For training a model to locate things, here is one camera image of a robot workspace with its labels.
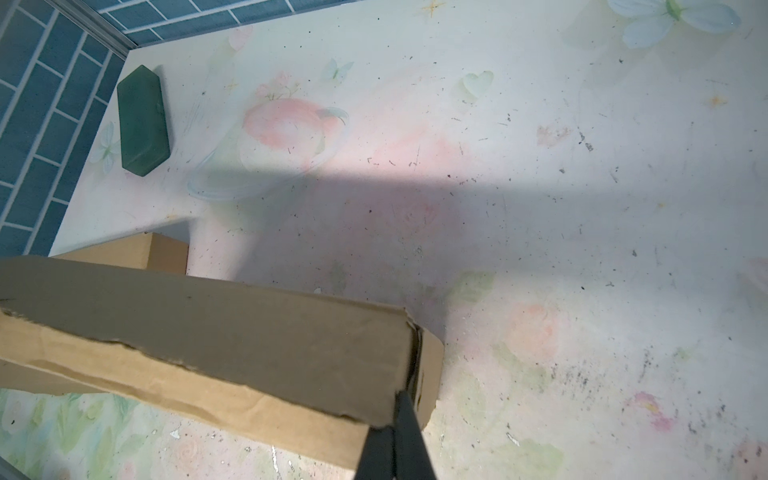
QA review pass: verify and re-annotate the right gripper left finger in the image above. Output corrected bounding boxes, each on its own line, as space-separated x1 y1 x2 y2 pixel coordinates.
354 426 395 480

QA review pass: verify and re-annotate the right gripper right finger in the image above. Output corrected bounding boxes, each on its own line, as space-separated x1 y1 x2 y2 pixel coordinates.
394 391 437 480

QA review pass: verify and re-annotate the cardboard box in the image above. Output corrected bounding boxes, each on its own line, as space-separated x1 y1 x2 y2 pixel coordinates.
56 233 189 275
1 256 444 472

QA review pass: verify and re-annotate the green sponge block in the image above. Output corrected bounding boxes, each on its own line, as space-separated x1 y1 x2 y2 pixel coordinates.
117 65 171 177

